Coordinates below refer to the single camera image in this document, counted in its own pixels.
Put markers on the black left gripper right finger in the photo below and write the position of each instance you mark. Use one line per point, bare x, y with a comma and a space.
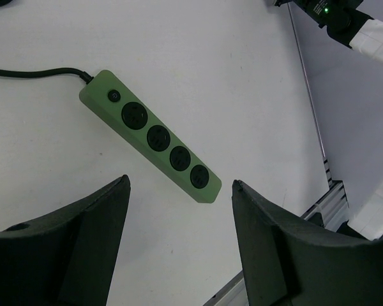
289, 261

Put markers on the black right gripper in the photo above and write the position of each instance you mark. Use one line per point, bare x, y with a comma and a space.
322, 11

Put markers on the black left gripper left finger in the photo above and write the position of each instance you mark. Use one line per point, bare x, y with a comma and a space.
66, 257

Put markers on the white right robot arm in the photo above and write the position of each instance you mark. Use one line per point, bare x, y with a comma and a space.
341, 49

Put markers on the green power strip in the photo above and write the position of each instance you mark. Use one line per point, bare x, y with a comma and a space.
117, 106

